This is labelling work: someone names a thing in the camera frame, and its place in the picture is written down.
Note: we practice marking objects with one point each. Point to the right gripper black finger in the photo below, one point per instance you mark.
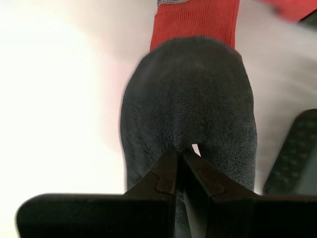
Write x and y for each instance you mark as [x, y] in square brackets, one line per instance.
[247, 215]
[99, 215]

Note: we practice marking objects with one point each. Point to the grey fuzzy sock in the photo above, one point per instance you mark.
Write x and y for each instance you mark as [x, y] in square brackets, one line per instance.
[188, 99]

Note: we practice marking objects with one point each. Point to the black textured pad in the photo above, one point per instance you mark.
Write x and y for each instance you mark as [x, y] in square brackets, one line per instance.
[292, 153]

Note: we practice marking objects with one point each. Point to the red cloth item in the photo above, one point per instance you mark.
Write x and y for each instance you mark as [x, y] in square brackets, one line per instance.
[289, 8]

